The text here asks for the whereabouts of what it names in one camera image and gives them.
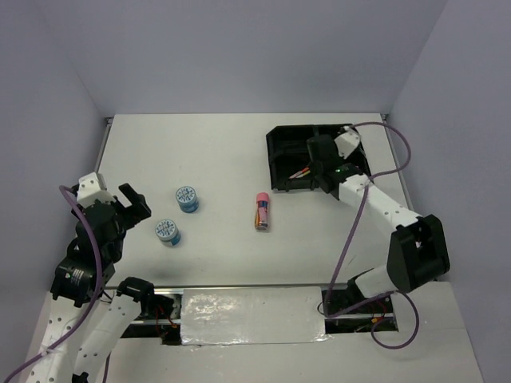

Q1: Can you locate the orange slim highlighter pen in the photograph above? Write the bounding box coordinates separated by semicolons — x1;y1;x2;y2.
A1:
289;168;310;180

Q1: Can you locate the pink capped crayon tube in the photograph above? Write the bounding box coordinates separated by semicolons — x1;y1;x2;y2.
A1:
255;192;270;231

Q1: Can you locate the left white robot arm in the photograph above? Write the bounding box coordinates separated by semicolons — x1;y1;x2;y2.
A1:
27;172;156;382

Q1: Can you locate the blue tape roll front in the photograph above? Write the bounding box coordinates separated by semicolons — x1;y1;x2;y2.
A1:
155;219;181;247

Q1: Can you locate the blue tape roll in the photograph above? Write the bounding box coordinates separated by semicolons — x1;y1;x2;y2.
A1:
176;186;199;213
155;219;181;247

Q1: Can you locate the black compartment organizer tray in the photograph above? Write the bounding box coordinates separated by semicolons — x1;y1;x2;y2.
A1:
266;124;371;196

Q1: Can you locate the blue tape roll rear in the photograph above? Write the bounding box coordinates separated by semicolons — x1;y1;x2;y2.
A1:
176;186;199;213

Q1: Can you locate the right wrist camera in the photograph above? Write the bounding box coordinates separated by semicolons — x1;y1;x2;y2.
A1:
334;127;361;159

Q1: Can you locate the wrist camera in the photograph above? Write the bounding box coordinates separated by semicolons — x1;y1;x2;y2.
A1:
77;172;109;207
334;127;361;159

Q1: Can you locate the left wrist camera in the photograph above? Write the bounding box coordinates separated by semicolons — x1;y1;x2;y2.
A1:
77;172;109;207

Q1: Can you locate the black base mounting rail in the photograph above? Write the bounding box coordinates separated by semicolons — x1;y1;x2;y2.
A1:
122;286;398;346

